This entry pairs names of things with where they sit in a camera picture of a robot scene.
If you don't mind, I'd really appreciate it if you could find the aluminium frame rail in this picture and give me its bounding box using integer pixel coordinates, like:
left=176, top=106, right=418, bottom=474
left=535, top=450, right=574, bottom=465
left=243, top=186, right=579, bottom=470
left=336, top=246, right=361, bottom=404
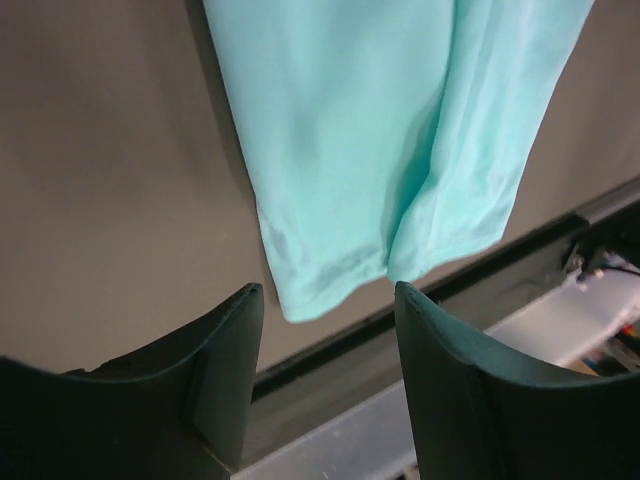
left=234, top=273, right=639, bottom=479

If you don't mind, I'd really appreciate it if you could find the teal t shirt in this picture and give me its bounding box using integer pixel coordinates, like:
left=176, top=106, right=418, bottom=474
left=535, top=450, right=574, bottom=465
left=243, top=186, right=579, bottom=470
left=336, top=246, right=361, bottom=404
left=204, top=1, right=592, bottom=323

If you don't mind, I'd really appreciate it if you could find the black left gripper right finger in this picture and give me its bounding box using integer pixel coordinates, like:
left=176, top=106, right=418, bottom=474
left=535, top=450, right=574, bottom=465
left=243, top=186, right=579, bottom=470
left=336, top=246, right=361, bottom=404
left=396, top=300, right=639, bottom=479

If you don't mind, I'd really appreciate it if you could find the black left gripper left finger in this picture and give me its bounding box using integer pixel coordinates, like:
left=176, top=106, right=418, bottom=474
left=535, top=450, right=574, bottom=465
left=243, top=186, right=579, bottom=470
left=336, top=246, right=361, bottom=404
left=1, top=283, right=264, bottom=479

